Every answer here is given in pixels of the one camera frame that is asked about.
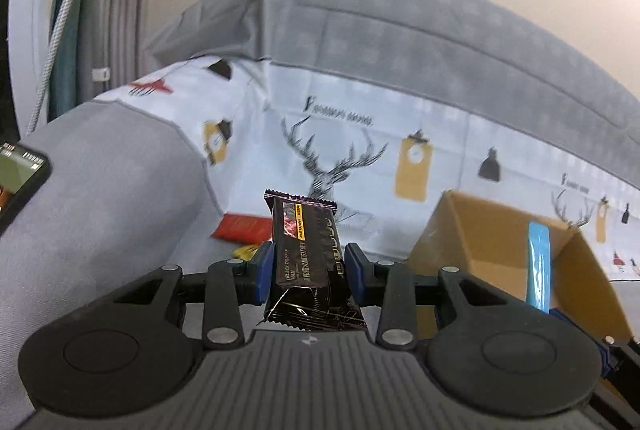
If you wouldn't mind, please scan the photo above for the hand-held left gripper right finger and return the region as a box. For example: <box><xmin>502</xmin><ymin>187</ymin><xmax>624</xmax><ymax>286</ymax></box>
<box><xmin>344</xmin><ymin>243</ymin><xmax>526</xmax><ymax>348</ymax></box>

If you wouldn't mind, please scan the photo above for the white deer printed cloth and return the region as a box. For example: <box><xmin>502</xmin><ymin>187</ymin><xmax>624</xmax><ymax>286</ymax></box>
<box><xmin>92</xmin><ymin>54</ymin><xmax>640</xmax><ymax>282</ymax></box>

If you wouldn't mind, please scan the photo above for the grey pleated curtain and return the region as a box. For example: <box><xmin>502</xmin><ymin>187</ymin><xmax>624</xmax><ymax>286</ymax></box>
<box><xmin>75</xmin><ymin>0</ymin><xmax>162</xmax><ymax>107</ymax></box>

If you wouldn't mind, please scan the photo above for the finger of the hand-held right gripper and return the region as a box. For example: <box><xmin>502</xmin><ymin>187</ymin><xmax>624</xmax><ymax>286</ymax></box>
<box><xmin>547</xmin><ymin>305</ymin><xmax>640</xmax><ymax>396</ymax></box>

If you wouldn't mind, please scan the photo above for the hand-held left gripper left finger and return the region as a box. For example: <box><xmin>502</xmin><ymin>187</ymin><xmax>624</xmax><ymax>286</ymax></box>
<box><xmin>112</xmin><ymin>243</ymin><xmax>275</xmax><ymax>347</ymax></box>

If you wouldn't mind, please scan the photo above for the plain red packet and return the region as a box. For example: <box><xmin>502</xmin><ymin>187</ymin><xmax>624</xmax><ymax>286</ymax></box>
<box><xmin>211</xmin><ymin>213</ymin><xmax>273</xmax><ymax>243</ymax></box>

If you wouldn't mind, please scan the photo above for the grey checked quilt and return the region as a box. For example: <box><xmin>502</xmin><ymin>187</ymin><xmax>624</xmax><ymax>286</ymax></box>
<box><xmin>144</xmin><ymin>0</ymin><xmax>640</xmax><ymax>190</ymax></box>

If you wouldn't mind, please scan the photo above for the black smartphone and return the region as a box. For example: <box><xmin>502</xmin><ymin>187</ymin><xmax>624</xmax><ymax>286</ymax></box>
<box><xmin>0</xmin><ymin>140</ymin><xmax>52</xmax><ymax>238</ymax></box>

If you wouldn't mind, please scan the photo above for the white curtain cord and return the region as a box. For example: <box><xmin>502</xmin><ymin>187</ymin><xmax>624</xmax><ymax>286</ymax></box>
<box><xmin>27</xmin><ymin>0</ymin><xmax>87</xmax><ymax>136</ymax></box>

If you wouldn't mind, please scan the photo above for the cardboard box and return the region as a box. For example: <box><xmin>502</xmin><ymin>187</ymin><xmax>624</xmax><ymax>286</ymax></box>
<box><xmin>404</xmin><ymin>190</ymin><xmax>635</xmax><ymax>347</ymax></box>

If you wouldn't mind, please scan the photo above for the black snack packet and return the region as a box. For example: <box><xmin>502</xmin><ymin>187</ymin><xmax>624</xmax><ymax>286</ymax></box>
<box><xmin>255</xmin><ymin>190</ymin><xmax>368</xmax><ymax>332</ymax></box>

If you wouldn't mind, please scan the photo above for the light blue packet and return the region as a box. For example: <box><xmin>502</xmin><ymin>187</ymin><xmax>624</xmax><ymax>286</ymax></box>
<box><xmin>525</xmin><ymin>220</ymin><xmax>554</xmax><ymax>312</ymax></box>

